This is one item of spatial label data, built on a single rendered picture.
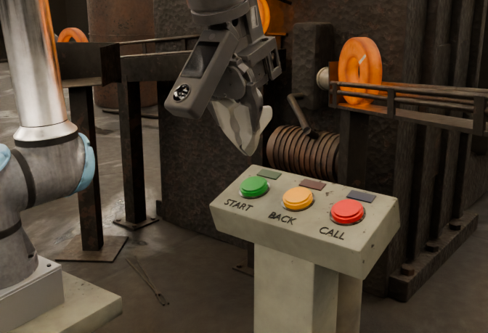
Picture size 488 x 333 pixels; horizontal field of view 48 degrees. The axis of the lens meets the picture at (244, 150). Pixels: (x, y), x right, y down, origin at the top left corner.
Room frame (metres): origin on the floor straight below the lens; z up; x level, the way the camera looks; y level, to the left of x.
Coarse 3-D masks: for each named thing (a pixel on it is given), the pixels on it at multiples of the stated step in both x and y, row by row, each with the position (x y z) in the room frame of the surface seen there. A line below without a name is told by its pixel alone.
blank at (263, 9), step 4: (260, 0) 1.65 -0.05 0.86; (264, 0) 1.67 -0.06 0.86; (260, 4) 1.65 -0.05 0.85; (264, 4) 1.66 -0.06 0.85; (260, 8) 1.65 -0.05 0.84; (264, 8) 1.65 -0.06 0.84; (268, 8) 1.66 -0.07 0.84; (260, 12) 1.65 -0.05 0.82; (264, 12) 1.64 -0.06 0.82; (268, 12) 1.66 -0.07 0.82; (264, 16) 1.64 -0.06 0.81; (268, 16) 1.66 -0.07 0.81; (264, 20) 1.64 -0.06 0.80; (268, 20) 1.66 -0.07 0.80; (264, 24) 1.65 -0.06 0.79; (268, 24) 1.66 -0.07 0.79; (264, 28) 1.66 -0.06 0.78; (264, 32) 1.67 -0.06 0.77
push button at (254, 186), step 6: (246, 180) 0.75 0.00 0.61; (252, 180) 0.75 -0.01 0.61; (258, 180) 0.74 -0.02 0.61; (264, 180) 0.75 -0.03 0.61; (240, 186) 0.74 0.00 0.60; (246, 186) 0.73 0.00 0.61; (252, 186) 0.73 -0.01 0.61; (258, 186) 0.73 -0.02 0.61; (264, 186) 0.73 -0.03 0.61; (246, 192) 0.73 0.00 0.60; (252, 192) 0.72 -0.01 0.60; (258, 192) 0.72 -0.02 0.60
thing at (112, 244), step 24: (72, 48) 1.89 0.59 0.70; (96, 48) 1.88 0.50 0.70; (72, 72) 1.89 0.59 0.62; (96, 72) 1.88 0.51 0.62; (120, 72) 1.87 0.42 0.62; (72, 96) 1.75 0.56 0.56; (72, 120) 1.75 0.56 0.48; (96, 144) 1.81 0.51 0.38; (96, 168) 1.79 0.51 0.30; (96, 192) 1.77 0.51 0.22; (96, 216) 1.75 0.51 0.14; (72, 240) 1.84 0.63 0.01; (96, 240) 1.75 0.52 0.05; (120, 240) 1.84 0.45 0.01
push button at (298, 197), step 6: (288, 192) 0.70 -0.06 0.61; (294, 192) 0.70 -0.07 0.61; (300, 192) 0.70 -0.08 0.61; (306, 192) 0.69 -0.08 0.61; (282, 198) 0.70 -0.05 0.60; (288, 198) 0.69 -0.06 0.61; (294, 198) 0.69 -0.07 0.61; (300, 198) 0.68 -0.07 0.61; (306, 198) 0.68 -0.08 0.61; (312, 198) 0.69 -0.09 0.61; (288, 204) 0.68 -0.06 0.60; (294, 204) 0.68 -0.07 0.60; (300, 204) 0.68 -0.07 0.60; (306, 204) 0.68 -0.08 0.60
